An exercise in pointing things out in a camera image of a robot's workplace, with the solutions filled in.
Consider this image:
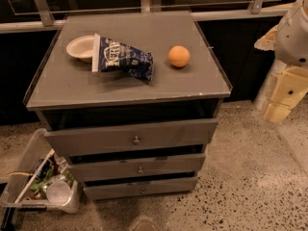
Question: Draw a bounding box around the orange fruit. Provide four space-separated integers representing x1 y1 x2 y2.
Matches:
168 45 191 68

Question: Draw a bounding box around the white plastic cup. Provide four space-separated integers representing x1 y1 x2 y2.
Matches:
46 182 70 205

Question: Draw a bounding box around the blue chip bag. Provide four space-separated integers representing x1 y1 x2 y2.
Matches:
91 34 154 82

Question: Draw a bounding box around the clear plastic bin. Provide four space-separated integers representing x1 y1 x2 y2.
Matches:
1 129 80 214

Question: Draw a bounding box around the grey top drawer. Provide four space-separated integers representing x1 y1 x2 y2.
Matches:
45 118 218 156

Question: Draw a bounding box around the grey bottom drawer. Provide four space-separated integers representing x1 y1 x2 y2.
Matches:
84 177 197 200

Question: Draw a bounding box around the white paper bowl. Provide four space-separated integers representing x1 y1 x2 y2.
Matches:
66 36 94 63

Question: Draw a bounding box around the metal window rail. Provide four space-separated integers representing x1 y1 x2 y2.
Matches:
0 3 295 35

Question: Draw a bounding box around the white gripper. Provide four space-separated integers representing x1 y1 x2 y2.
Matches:
254 0 308 123

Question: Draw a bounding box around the grey middle drawer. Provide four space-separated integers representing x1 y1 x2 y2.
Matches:
68 153 205 182

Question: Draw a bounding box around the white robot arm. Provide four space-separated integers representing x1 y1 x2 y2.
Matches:
254 0 308 123

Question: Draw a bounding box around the grey drawer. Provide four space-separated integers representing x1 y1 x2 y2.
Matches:
84 177 197 200
68 153 205 182
45 118 218 156

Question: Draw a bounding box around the grey drawer cabinet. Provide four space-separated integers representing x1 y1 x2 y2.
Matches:
24 12 231 188

